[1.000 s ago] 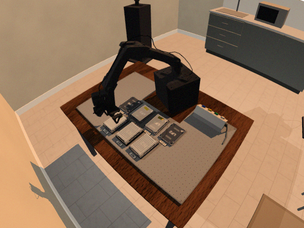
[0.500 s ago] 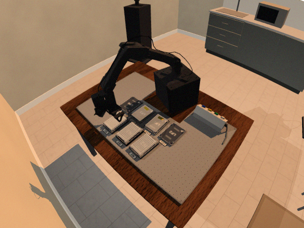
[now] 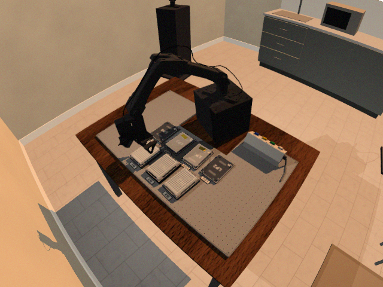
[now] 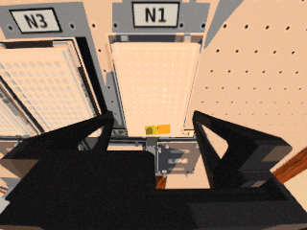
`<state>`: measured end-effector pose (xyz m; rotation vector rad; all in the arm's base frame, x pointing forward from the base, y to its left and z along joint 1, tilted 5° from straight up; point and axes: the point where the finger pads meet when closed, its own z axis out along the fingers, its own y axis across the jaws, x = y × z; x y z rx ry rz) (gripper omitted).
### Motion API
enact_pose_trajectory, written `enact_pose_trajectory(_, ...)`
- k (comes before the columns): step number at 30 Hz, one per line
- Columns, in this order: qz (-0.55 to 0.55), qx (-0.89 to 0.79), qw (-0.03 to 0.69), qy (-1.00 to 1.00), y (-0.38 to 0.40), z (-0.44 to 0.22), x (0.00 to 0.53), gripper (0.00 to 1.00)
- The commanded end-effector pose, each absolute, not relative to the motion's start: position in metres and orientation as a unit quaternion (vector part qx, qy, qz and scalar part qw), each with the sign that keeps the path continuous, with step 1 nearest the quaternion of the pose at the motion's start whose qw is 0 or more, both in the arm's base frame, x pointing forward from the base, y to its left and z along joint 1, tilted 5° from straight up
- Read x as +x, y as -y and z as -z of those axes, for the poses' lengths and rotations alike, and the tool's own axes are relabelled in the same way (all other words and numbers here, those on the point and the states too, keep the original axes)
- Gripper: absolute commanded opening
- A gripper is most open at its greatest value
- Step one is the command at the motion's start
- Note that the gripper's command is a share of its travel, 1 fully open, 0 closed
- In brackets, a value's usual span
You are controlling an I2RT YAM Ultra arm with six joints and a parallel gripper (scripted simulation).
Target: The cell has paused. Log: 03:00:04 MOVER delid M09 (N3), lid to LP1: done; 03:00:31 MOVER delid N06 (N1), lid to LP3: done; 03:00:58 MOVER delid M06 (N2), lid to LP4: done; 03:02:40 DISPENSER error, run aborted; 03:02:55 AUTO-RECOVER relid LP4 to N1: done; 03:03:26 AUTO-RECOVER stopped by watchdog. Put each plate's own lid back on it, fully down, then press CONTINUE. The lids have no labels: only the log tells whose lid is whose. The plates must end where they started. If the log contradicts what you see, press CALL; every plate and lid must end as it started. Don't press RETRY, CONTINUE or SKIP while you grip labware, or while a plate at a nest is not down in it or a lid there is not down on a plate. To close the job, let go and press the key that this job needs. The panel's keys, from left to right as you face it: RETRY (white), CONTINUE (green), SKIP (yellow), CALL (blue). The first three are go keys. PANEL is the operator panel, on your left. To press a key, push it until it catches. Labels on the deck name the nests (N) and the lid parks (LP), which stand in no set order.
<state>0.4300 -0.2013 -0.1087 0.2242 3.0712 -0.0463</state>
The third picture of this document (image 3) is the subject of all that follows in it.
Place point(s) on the beige flat base plate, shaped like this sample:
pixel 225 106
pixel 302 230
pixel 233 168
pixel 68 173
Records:
pixel 222 213

